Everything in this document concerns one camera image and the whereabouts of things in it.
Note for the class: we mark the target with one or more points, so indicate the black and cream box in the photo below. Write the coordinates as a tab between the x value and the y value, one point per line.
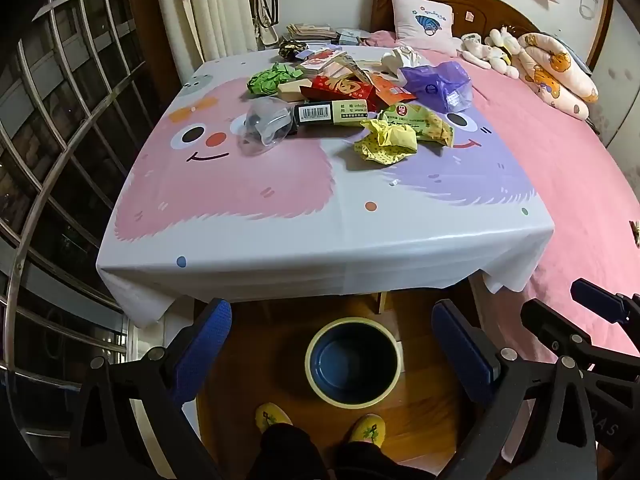
330	112

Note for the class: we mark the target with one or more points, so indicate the light blue tissue box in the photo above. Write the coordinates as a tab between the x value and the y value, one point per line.
352	36

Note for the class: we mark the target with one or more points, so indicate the stack of books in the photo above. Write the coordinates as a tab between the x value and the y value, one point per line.
310	32

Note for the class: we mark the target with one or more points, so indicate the black gold foil wrapper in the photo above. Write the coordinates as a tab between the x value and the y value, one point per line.
288	49

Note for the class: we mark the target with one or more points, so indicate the red box gold print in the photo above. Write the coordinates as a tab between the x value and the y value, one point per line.
340	87

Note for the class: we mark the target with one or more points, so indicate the pink bed sheet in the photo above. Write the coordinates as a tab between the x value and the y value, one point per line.
565	170

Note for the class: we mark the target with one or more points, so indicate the carved wooden headboard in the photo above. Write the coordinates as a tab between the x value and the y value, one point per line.
480	0

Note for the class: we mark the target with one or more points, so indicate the wooden table leg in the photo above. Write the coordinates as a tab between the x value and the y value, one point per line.
382	302

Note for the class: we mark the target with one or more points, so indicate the metal window grille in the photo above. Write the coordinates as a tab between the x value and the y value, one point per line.
50	160

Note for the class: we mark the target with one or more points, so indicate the green yellow snack bag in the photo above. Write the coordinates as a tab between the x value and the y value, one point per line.
425	122

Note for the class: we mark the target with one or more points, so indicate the strawberry print box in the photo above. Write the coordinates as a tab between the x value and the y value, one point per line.
325	62

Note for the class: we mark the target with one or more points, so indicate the white crumpled plastic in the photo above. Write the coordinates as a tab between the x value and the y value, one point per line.
402	57

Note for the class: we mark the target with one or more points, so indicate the purple white carton box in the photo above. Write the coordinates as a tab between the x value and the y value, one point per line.
304	53

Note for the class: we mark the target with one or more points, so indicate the green crumpled paper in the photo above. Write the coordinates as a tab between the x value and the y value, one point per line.
270	80

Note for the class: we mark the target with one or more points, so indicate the white handbag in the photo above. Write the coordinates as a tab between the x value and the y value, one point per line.
267	30

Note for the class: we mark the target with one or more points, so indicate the orange snack packet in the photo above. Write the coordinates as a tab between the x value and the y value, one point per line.
392	92

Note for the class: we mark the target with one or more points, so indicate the cream curtain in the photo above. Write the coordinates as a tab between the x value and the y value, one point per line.
210	10

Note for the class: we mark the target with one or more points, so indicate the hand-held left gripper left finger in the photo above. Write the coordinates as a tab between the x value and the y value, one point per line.
207	345

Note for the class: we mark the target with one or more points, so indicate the cartoon monster tablecloth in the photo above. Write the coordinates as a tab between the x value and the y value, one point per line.
300	200

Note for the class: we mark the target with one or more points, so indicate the white yellow plush toy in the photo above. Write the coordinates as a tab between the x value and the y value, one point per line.
505	50

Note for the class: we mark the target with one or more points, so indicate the clear plastic bag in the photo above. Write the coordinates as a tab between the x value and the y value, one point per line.
260	130

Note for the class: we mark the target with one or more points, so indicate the yellow slipper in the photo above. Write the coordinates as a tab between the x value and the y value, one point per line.
272	416
367	427

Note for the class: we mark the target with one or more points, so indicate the pink pillow blue print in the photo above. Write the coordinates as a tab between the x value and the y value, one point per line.
420	15

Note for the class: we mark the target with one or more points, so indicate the purple plastic bag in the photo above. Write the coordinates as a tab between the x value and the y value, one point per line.
435	82

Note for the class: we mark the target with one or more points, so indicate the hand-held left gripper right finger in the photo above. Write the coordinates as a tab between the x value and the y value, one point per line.
462	350

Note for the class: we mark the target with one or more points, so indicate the white pink plush rabbit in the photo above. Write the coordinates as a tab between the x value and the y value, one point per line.
475	50

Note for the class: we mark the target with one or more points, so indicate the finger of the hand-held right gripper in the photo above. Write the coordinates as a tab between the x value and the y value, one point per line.
595	291
565	332

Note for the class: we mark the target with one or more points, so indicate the blue trash bin cream rim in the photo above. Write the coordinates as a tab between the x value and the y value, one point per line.
350	365

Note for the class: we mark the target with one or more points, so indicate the plush toy with bolster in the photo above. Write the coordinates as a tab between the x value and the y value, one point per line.
555	70

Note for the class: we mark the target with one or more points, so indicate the yellow crumpled wrapper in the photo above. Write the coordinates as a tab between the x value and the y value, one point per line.
385	142

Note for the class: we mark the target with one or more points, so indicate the tan folded paper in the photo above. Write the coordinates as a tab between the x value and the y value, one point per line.
290	90

